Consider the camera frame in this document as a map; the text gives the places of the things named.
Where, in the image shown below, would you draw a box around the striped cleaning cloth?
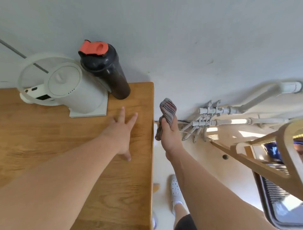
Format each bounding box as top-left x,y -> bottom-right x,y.
155,98 -> 177,141

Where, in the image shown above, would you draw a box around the person's right hand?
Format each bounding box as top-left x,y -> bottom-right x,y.
160,116 -> 184,162

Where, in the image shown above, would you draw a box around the person's right leg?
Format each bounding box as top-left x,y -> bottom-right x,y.
174,203 -> 190,223

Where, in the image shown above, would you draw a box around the person's left forearm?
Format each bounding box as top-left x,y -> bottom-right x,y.
0,135 -> 123,230

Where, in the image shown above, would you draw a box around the black shorts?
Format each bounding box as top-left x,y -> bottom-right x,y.
174,214 -> 198,230

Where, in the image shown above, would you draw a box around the black ridged tray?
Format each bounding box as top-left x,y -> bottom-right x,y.
253,163 -> 303,230

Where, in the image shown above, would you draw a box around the person's right forearm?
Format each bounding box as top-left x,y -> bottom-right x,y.
165,151 -> 277,230

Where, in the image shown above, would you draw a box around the white oblong device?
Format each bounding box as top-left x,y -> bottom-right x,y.
19,86 -> 60,106

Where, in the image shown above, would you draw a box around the person's left hand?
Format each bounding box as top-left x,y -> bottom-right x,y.
102,106 -> 139,162

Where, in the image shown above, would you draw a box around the plain wooden chair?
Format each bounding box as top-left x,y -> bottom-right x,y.
211,119 -> 303,202

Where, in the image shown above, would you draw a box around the white radiator pipes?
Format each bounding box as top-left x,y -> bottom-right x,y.
180,82 -> 303,144

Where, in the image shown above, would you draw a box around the white cylinder appliance square base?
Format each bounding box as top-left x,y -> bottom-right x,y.
17,52 -> 112,118

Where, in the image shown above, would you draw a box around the grey right shoe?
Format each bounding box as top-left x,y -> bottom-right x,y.
169,175 -> 184,215

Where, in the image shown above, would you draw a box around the blue item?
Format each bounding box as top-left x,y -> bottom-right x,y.
264,140 -> 303,161

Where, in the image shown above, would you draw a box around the black bottle orange cap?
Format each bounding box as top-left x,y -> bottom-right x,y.
78,39 -> 131,100

